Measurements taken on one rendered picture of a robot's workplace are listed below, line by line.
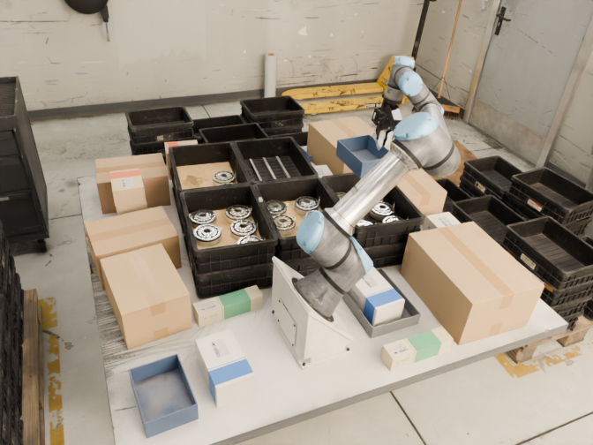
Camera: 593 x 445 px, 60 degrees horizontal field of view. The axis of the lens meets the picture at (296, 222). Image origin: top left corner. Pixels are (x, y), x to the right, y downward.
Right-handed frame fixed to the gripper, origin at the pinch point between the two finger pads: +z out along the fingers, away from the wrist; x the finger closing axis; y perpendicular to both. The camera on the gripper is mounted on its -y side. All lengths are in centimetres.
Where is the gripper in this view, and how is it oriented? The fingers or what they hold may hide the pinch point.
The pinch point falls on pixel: (381, 148)
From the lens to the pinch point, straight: 207.5
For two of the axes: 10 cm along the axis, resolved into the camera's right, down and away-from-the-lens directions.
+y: -3.7, -5.5, 7.5
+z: -1.9, 8.3, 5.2
